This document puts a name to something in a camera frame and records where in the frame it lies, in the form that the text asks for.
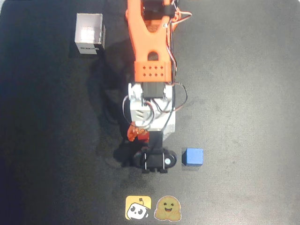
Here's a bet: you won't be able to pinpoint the blue cube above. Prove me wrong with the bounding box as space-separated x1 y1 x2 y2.
181 147 204 166

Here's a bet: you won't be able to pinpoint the black webcam on gripper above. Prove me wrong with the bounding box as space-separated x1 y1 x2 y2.
133 131 178 174

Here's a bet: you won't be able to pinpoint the yellow robot sticker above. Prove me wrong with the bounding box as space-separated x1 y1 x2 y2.
125 195 152 220

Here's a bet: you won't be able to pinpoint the hugging face emoji sticker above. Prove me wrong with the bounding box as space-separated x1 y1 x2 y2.
153 195 182 221

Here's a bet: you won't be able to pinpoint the white open cardboard box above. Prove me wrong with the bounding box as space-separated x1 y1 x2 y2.
74 13 106 56

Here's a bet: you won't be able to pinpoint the black camera cable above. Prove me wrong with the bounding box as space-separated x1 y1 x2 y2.
150 0 188 153

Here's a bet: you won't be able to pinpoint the white red servo wires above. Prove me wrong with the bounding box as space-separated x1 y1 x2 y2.
122 0 193 129

